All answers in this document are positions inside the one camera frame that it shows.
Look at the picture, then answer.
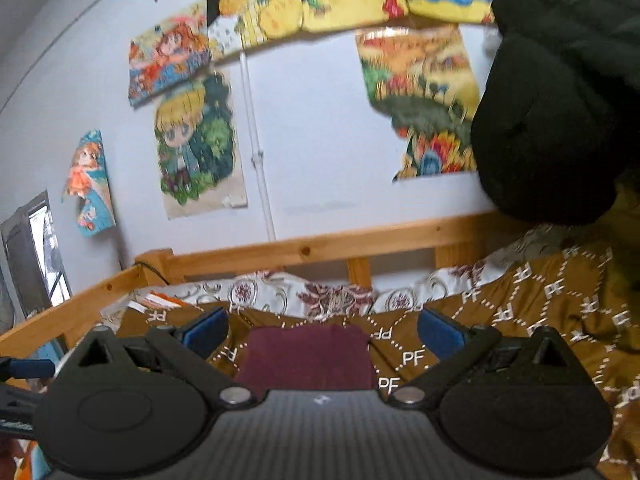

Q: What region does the orange-haired anime poster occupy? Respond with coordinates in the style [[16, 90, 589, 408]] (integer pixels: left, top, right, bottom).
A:
[[128, 0, 210, 106]]

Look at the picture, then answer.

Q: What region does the white floral bed sheet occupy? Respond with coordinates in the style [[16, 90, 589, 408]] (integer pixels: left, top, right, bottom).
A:
[[98, 224, 566, 331]]

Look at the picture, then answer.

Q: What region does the maroon long-sleeve sweater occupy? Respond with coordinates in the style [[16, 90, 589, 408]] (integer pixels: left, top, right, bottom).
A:
[[235, 324, 376, 396]]

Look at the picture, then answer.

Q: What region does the red-haired anime poster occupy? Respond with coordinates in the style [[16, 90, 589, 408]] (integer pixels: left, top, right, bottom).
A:
[[63, 129, 116, 237]]

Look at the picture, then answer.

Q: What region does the orange garment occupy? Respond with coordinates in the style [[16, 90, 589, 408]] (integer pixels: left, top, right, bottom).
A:
[[14, 440, 52, 480]]

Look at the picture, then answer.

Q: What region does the window with dark frame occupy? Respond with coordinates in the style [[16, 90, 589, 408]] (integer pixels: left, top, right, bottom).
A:
[[1, 192, 72, 318]]

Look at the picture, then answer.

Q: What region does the black hanging garment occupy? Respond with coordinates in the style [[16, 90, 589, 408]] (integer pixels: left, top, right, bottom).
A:
[[471, 0, 639, 226]]

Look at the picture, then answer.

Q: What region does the blond anime character poster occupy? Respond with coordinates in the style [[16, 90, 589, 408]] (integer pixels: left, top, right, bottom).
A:
[[154, 70, 248, 220]]

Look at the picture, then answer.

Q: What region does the yellow checkered cartoon poster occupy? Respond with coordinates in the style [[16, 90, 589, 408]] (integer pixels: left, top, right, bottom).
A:
[[206, 0, 304, 62]]

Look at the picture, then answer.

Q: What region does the colourful landscape poster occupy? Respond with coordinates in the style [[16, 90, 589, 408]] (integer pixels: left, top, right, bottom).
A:
[[355, 25, 480, 181]]

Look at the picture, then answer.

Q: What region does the wooden bed frame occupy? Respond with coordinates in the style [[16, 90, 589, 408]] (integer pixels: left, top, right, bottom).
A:
[[1, 211, 521, 358]]

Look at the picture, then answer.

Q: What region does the brown PF patterned blanket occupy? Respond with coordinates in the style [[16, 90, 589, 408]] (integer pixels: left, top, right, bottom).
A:
[[116, 244, 639, 479]]

